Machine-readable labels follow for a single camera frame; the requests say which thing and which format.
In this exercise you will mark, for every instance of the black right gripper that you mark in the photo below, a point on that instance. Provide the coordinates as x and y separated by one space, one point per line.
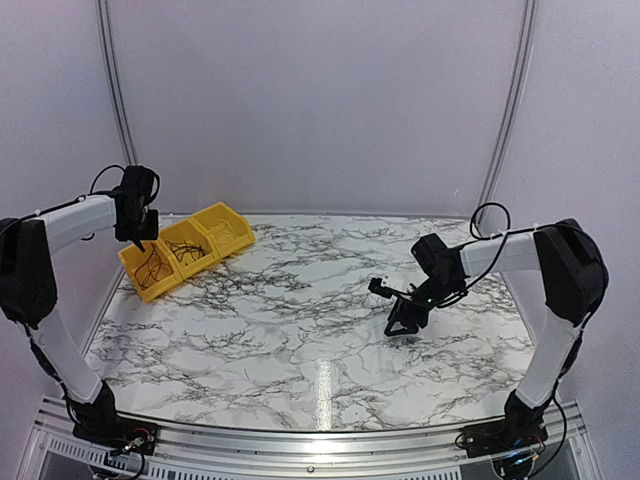
403 313

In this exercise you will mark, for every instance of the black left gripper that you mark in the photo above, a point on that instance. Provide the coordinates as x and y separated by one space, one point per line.
150 234

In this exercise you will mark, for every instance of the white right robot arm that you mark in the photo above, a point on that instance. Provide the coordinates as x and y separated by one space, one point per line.
574 279

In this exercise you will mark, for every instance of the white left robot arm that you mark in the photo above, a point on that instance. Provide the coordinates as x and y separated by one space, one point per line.
29 293

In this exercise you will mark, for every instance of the yellow plastic bin middle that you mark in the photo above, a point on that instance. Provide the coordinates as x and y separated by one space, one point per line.
187 244

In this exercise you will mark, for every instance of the yellow plastic bin right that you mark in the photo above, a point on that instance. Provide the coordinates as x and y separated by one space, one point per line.
229 231

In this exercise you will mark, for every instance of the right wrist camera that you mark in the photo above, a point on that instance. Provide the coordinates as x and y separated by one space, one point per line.
379 287

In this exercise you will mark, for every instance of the aluminium corner post left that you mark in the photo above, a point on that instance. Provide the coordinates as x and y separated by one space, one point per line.
114 82

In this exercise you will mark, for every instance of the aluminium corner post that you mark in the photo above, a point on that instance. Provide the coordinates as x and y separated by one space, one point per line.
114 82
513 100

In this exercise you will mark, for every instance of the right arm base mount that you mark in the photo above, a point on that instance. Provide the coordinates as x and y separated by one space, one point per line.
521 427

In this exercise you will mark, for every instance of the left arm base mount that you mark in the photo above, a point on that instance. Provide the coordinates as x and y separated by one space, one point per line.
99 422

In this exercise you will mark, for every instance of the aluminium front rail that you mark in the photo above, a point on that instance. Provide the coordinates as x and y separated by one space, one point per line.
192 451

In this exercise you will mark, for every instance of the aluminium corner post right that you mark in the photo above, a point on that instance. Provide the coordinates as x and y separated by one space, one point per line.
513 100

